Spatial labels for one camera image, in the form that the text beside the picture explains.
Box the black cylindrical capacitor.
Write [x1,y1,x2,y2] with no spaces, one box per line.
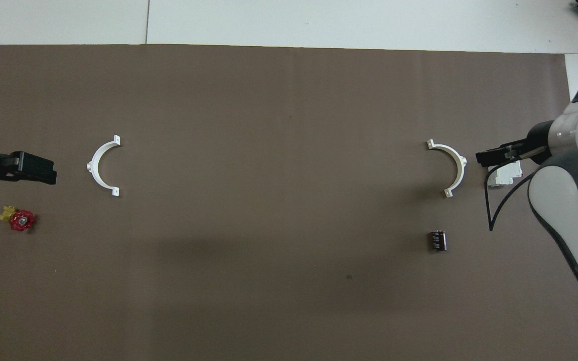
[428,230,448,252]

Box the red handwheel brass valve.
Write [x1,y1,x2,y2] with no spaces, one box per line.
[0,205,35,232]

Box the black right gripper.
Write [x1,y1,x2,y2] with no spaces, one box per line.
[476,121,553,166]

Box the brown paper table mat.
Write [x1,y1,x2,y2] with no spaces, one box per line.
[0,44,578,361]

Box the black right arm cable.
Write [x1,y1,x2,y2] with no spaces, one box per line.
[484,145,545,232]

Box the white circuit breaker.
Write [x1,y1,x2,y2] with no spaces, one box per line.
[487,159,523,188]

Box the white half pipe clamp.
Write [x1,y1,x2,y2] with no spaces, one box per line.
[86,135,121,197]
[426,139,468,198]

